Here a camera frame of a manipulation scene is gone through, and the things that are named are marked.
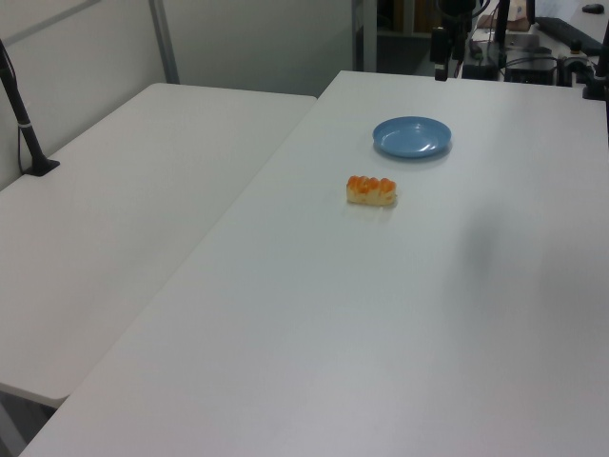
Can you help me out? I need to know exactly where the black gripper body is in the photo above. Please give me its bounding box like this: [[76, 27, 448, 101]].
[[437, 0, 480, 33]]

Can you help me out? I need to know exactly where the black camera stand pole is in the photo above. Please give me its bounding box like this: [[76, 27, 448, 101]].
[[0, 37, 62, 178]]

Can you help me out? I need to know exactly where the silver metal clamp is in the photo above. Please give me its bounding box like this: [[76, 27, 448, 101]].
[[558, 49, 596, 88]]

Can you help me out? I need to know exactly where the black computer keyboard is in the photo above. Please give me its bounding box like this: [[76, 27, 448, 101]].
[[534, 16, 604, 55]]

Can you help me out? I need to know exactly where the blue round plate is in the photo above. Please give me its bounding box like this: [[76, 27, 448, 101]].
[[371, 115, 453, 160]]

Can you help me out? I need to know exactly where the black table clamp mount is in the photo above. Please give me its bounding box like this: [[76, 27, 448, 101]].
[[580, 27, 609, 102]]

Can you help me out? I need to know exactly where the black upright pole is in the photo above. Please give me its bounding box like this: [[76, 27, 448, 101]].
[[493, 0, 511, 54]]

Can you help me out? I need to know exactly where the black electronics box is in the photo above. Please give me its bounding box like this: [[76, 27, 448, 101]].
[[503, 56, 559, 87]]

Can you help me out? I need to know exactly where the orange glazed bread loaf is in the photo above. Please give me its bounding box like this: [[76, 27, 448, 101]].
[[345, 174, 400, 209]]

